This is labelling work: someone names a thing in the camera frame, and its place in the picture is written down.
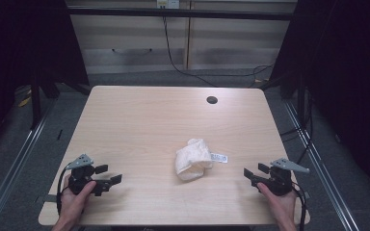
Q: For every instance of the white towel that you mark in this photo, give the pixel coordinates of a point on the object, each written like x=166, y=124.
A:
x=191, y=159

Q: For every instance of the black horizontal metal bar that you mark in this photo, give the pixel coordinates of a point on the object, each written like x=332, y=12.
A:
x=179, y=13

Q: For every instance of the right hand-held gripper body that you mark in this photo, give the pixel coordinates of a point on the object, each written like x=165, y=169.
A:
x=281, y=183

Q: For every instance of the black curtain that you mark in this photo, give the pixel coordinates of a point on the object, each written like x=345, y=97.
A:
x=22, y=48
x=350, y=80

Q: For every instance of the person's right hand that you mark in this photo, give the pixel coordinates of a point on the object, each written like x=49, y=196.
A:
x=282, y=205

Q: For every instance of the yellow object on floor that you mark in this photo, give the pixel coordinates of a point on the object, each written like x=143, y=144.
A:
x=24, y=102

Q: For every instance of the person's left hand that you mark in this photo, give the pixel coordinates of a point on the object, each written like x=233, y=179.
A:
x=74, y=205

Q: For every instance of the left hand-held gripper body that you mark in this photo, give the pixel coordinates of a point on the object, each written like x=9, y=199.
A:
x=79, y=179

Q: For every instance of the black metal stand post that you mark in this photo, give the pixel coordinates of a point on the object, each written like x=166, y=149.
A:
x=35, y=106
x=301, y=102

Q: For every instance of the metal floor rail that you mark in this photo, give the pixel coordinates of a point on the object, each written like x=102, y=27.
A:
x=324, y=179
x=13, y=166

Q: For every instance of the grey tape strip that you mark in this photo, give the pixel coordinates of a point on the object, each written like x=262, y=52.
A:
x=50, y=198
x=306, y=194

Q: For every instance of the white wall outlet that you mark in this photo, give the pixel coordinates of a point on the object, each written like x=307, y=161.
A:
x=168, y=3

